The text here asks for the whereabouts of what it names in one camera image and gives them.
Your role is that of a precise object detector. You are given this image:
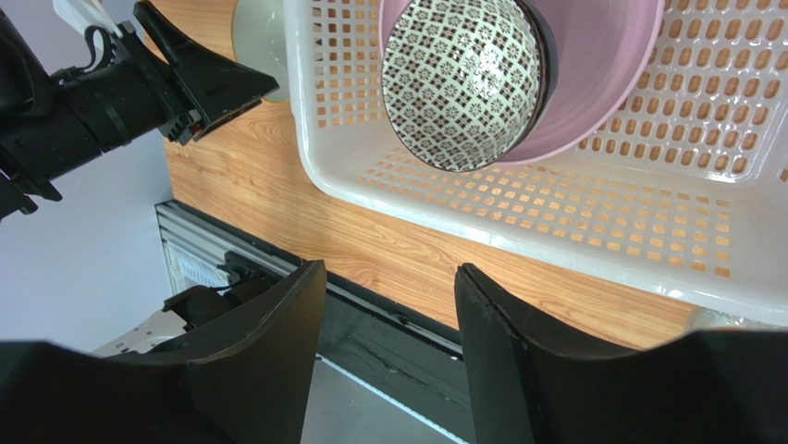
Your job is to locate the pink plastic plate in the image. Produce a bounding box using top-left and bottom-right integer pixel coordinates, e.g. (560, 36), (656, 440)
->
(379, 1), (664, 165)

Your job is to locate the white plastic perforated bin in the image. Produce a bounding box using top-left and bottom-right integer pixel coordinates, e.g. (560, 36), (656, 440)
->
(284, 1), (787, 325)

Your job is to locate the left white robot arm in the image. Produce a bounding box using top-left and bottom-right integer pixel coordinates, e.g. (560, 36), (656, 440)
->
(1, 1), (278, 216)

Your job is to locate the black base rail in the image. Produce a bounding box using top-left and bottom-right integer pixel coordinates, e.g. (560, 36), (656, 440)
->
(154, 200), (475, 444)

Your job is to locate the brown patterned bowl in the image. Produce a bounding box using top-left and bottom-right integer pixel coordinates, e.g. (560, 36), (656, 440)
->
(381, 1), (542, 172)

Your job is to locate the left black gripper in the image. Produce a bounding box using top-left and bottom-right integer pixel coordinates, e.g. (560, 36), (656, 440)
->
(1, 1), (279, 216)

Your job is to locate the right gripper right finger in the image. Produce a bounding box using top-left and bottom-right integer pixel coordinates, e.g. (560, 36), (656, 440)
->
(454, 264), (787, 443)

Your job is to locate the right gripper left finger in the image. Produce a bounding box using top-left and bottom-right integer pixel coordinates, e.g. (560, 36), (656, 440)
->
(1, 260), (327, 443)

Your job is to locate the white bowl yellow rim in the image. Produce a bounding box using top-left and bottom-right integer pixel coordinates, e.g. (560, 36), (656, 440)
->
(232, 0), (289, 103)

